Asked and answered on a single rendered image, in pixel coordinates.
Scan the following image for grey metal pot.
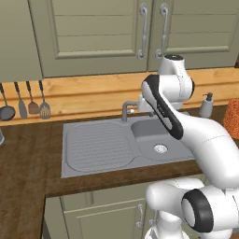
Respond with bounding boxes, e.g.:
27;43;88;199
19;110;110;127
0;128;6;148

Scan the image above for grey hanging turner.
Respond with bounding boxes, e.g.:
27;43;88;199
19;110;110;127
13;81;29;120

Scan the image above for grey tap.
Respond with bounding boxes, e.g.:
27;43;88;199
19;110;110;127
120;100;140;123

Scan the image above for green wall cabinet door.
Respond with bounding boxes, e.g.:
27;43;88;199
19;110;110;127
28;0;154;79
147;0;239;73

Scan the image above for brown hanging spatula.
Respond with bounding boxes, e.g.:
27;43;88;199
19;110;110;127
25;80;40;116

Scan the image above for silver base cabinet handle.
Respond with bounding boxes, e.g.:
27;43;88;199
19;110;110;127
135;203;145;231

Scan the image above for grey slotted hanging spatula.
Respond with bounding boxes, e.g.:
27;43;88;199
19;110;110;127
37;79;52;120

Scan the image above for green plain wall cabinet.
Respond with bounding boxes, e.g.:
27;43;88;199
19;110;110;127
0;0;44;82

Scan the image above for silver cabinet door handle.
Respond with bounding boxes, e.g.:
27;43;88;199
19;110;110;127
154;2;169;60
136;2;149;61

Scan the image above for black hanging ladle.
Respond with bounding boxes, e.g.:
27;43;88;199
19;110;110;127
0;82;17;122

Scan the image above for green base cabinet panel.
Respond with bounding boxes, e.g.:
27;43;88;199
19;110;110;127
60;174;207;213

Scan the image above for grey sink with drainer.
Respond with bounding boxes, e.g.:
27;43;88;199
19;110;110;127
61;115;201;179

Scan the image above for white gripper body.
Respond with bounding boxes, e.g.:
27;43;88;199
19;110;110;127
137;94;156;114

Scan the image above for grey soap dispenser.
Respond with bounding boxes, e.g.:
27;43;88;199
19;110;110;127
198;91;215;119

